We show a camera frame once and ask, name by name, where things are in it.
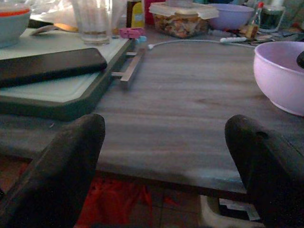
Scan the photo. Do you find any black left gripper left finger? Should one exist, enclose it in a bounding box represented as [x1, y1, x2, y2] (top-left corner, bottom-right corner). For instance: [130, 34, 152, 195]
[0, 114, 106, 228]

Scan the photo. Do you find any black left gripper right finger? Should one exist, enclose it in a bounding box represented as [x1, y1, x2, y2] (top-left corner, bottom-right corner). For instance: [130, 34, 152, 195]
[224, 114, 304, 228]

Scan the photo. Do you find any white plastic stool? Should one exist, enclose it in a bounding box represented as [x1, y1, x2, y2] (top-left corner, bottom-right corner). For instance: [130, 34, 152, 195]
[199, 195, 266, 228]

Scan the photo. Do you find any red cloth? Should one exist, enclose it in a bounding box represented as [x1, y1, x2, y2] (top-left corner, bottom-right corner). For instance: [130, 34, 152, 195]
[75, 177, 152, 228]

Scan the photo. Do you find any white cutting board dark rim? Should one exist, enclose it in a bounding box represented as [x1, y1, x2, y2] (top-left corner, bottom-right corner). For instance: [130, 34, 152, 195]
[0, 28, 133, 122]

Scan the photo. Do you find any pink plastic bowl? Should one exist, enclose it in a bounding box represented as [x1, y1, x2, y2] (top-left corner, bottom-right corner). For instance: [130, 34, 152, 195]
[253, 41, 304, 117]

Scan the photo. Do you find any black smartphone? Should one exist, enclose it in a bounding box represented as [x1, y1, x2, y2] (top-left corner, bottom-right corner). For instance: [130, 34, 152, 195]
[0, 47, 108, 88]

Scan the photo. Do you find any white marker pen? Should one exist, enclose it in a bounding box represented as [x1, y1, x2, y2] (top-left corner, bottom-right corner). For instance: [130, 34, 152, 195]
[219, 36, 248, 44]

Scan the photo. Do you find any glass jar with dark contents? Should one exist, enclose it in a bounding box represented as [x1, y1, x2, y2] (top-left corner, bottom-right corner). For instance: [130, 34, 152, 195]
[259, 5, 285, 33]

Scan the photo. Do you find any clear drinking glass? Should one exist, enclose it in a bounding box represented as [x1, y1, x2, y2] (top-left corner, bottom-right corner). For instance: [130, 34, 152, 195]
[71, 0, 114, 46]

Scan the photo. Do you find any grey bowl with orange rim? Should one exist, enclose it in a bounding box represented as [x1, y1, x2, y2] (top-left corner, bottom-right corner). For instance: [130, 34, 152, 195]
[0, 2, 31, 49]

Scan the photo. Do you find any pink clothes peg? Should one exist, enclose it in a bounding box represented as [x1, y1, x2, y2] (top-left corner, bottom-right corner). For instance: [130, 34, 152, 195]
[119, 27, 145, 39]

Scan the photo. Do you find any small red-capped bottle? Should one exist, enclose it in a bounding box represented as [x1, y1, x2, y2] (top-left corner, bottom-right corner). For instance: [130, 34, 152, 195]
[249, 1, 264, 27]

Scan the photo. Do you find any lilac plastic bowl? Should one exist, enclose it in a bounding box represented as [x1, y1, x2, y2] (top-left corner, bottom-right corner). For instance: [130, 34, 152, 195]
[206, 3, 255, 31]

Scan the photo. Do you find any clear food container with lid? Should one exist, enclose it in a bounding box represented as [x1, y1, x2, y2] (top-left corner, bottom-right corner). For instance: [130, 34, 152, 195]
[149, 1, 219, 39]

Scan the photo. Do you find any brown bottle with yellow label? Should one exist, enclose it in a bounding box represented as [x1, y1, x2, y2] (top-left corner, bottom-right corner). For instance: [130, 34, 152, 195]
[126, 0, 145, 29]

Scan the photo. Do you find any metal bar handle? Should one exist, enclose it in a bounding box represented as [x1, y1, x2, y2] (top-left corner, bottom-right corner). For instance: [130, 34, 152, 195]
[111, 48, 146, 84]

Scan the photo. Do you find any white charging cable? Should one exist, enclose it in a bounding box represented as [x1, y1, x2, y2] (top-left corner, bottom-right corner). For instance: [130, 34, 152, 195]
[147, 39, 256, 50]

